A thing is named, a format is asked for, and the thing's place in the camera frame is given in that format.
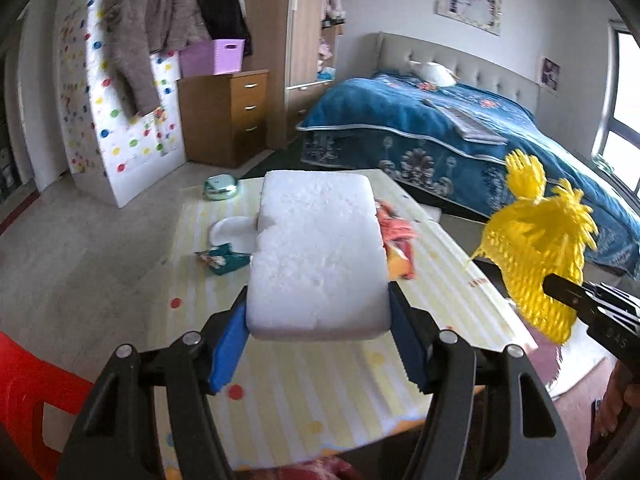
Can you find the small wall picture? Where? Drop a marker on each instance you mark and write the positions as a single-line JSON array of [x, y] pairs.
[[550, 72]]

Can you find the teal snack wrapper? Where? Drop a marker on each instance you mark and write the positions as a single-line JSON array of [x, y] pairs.
[[222, 260]]

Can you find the white round pad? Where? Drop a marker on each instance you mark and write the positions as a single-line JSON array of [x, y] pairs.
[[230, 232]]

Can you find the wooden wardrobe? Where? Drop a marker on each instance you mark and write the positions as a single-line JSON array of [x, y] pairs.
[[305, 25]]

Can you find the window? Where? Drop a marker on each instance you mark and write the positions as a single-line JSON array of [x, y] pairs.
[[622, 110]]

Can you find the black coat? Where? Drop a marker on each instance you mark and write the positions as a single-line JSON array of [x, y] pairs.
[[222, 10]]

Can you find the striped yellow tablecloth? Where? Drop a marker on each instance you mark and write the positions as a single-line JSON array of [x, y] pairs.
[[300, 400]]

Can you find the red plaid trousers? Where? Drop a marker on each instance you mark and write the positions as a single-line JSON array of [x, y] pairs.
[[310, 470]]

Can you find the person's right hand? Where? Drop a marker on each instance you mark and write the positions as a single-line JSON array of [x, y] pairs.
[[614, 400]]

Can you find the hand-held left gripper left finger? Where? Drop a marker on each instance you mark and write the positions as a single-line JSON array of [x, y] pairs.
[[227, 355]]

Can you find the white pillow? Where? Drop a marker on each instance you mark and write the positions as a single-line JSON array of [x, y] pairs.
[[435, 72]]

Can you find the beige upholstered bed frame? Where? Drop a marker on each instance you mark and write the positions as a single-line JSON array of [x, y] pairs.
[[490, 65]]

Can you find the grey folded cloth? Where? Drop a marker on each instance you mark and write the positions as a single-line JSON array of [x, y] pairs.
[[470, 122]]

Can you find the white dotted board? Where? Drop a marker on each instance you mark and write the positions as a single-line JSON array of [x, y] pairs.
[[130, 160]]

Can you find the red plastic chair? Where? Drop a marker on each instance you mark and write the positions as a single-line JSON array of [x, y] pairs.
[[30, 385]]

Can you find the yellow foam net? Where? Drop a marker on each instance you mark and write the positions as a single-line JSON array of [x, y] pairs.
[[530, 265]]

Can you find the orange snack wrapper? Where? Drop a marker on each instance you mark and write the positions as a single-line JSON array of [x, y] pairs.
[[397, 227]]

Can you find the wall poster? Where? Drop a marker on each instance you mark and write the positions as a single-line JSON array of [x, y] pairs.
[[470, 0]]

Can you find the yellow orange wrapper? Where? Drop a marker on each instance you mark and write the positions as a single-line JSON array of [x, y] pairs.
[[400, 262]]

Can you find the purple plastic basket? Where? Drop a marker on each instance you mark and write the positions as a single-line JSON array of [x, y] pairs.
[[210, 57]]

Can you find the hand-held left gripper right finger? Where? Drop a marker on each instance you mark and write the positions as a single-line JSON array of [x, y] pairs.
[[407, 340]]

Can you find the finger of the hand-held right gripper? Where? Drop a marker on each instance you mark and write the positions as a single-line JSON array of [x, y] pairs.
[[492, 272], [562, 289]]

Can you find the brown fuzzy coat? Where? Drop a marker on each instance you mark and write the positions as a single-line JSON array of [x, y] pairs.
[[150, 20]]

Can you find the blue floral blanket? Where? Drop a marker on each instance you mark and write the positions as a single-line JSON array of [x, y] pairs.
[[400, 125]]

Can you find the white foam block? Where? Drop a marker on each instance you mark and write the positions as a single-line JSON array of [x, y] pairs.
[[315, 250]]

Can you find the wooden drawer cabinet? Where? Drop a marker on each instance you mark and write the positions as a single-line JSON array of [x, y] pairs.
[[225, 115]]

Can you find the white fluffy rug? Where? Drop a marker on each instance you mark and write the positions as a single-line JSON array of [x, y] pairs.
[[575, 370]]

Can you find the round teal tin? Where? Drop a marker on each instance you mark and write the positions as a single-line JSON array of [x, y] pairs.
[[220, 189]]

